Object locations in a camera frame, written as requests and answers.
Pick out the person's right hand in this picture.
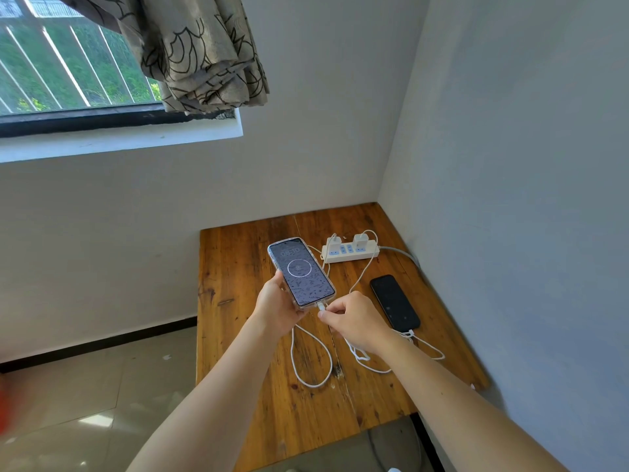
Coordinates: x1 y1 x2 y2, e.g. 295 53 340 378
318 291 402 359

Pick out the person's left hand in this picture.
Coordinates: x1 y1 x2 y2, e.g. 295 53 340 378
251 269 320 338

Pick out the black smartphone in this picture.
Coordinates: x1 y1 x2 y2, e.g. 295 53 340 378
369 274 421 334

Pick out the white charger with cable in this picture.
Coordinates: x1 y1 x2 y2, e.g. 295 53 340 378
343 229 447 375
290 244 335 389

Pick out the smartphone with clear case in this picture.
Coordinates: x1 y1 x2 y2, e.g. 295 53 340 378
267 236 337 311

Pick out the white power strip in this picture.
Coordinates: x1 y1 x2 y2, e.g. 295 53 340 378
321 239 381 264

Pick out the person's right forearm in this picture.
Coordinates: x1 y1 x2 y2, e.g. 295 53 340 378
377 334 571 472

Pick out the person's left forearm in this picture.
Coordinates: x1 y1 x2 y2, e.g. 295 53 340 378
125 313 288 472

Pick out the wooden folding table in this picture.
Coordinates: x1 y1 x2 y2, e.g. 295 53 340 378
195 202 491 472

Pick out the beige patterned tied curtain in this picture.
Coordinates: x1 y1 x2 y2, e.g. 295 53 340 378
51 0 270 115

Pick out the red plastic object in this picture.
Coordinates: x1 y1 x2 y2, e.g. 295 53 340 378
0 378 16 436

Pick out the black framed window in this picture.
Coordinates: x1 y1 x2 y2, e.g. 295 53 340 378
0 0 237 139

